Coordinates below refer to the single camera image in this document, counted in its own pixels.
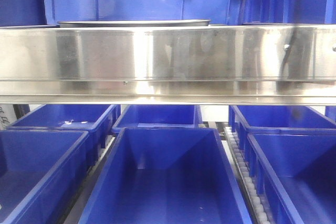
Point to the metal divider rail left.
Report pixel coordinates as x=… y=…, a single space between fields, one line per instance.
x=75 y=208

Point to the blue bin left front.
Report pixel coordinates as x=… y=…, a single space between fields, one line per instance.
x=40 y=173

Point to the blue bin centre rear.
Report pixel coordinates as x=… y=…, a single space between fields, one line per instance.
x=158 y=115

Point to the stainless steel shelf front rail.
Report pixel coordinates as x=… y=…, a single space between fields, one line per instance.
x=250 y=64

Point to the white roller track right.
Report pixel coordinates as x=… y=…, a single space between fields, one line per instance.
x=256 y=205

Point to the blue bin right front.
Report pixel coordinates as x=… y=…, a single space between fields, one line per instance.
x=295 y=174

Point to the blue bin right rear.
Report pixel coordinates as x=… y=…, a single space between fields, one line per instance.
x=276 y=119

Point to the blue bin left rear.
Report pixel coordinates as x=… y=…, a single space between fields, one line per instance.
x=97 y=119

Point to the blue bin centre front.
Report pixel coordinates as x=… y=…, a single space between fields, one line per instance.
x=166 y=175

